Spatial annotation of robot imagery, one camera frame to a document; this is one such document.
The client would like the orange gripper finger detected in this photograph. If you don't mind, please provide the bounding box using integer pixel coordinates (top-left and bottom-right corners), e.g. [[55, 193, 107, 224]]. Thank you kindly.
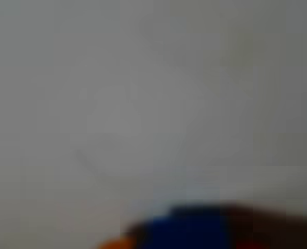
[[97, 237, 136, 249]]

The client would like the blue object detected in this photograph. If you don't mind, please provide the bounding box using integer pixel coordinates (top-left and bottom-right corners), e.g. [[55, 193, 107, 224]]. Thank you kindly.
[[128, 204, 233, 249]]

